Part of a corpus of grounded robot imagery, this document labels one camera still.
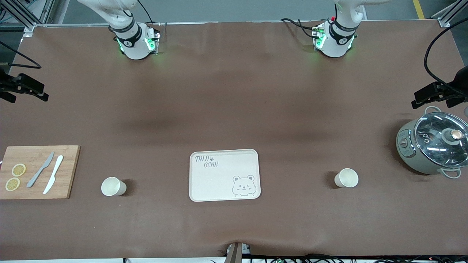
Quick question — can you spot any white IKEA cup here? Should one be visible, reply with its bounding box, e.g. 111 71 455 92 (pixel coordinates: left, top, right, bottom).
334 168 359 188
101 177 127 197

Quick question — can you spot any beige bear print tray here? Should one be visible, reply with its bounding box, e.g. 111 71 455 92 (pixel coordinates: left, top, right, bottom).
189 149 261 202

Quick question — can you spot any grey-green electric cooking pot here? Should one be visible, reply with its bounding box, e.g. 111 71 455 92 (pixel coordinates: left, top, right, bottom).
396 106 468 179

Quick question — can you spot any grey plastic knife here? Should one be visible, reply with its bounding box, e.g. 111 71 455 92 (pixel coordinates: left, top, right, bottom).
26 152 54 188

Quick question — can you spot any white plastic knife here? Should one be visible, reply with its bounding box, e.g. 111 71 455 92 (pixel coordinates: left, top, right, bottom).
43 155 64 195

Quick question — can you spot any bamboo cutting board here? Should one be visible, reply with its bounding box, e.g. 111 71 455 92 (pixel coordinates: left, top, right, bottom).
0 145 81 200

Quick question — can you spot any brown table cover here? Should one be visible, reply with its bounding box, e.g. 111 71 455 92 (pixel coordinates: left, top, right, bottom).
0 20 468 260

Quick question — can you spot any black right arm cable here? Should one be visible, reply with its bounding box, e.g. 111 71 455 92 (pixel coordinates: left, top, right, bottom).
0 41 42 69

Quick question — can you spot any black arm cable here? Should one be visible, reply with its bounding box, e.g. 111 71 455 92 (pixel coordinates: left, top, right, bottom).
424 18 468 88
0 41 42 69

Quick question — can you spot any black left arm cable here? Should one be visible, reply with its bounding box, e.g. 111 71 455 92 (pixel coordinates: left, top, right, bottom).
424 18 468 88

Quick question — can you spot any aluminium frame profile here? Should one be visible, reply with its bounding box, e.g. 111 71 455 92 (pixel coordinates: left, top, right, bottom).
431 0 468 28
0 0 56 34

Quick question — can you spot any black right base cable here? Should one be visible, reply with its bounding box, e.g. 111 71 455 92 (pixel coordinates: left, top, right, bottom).
137 0 154 24

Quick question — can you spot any black base cable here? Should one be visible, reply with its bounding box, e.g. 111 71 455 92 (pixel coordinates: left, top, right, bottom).
280 18 319 39
137 0 154 24

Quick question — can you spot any black left base cable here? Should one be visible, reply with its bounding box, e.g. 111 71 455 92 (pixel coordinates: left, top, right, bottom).
280 18 319 39

